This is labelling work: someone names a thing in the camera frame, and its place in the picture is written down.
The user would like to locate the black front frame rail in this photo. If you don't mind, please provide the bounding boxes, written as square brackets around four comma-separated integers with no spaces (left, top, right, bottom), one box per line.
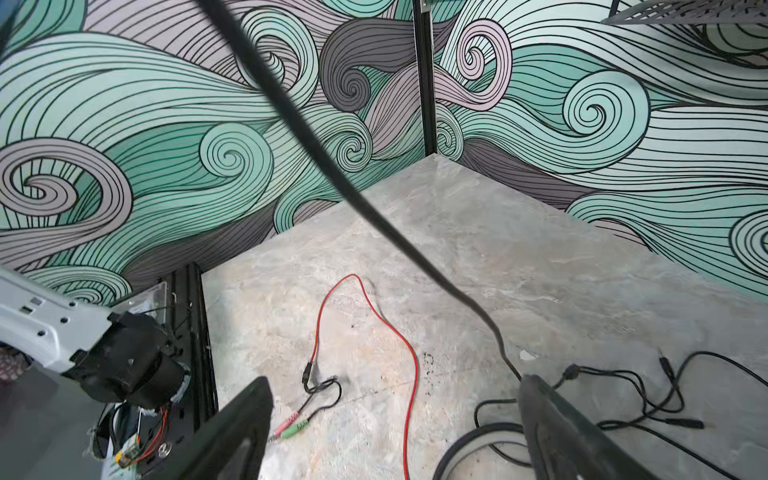
[159,263,219,441]

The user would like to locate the black headset cable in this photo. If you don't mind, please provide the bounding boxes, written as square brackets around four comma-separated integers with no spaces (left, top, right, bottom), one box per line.
[194,0,768,480]

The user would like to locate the black wall shelf tray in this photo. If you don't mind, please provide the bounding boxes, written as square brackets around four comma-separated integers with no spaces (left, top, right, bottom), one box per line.
[602,0,767,25]

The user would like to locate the white black headphones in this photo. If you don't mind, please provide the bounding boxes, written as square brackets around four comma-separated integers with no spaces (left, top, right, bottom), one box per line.
[433,422,527,480]

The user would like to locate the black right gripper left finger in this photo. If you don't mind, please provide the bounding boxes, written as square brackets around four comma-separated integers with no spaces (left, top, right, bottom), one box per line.
[147,376,273,479]

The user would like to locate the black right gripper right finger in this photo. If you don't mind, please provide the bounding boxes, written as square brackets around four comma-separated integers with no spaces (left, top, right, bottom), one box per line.
[518,375,655,480]

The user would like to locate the black corner frame post left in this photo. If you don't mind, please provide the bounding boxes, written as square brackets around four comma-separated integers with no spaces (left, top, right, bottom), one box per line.
[412,0,438,156]

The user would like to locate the red headphone cable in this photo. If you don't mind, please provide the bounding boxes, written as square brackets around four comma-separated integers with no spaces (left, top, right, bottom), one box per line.
[266,274,420,480]

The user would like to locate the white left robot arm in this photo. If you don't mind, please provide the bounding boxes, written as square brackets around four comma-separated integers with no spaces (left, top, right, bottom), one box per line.
[1,267,191,410]

